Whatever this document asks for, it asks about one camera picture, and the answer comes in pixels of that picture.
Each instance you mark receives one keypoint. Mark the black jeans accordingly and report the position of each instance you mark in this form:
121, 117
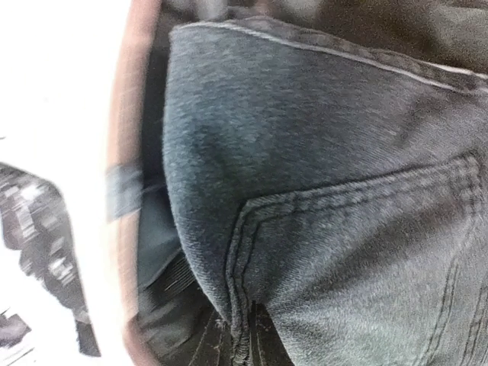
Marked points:
331, 199

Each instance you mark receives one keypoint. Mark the black white patterned garment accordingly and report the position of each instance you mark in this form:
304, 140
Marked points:
36, 223

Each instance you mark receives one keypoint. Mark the pink hard-shell suitcase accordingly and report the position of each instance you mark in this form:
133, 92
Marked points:
168, 319

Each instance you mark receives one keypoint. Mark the white perforated plastic basket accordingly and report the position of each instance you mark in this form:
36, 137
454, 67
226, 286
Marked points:
58, 66

